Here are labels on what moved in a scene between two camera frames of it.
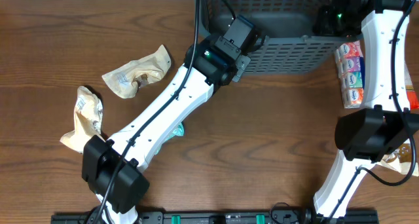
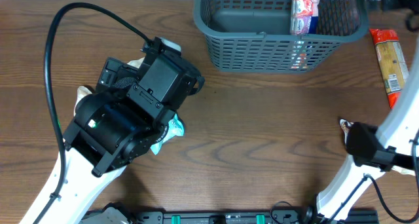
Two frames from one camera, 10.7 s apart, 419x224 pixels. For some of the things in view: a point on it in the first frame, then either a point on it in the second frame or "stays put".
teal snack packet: [179, 131] stays put
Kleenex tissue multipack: [351, 68] -> [304, 11]
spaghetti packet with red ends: [412, 93] -> [392, 63]
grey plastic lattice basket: [285, 18] stays put
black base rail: [224, 217] stays put
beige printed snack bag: [400, 158] -> [345, 124]
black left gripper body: [241, 65] -> [124, 75]
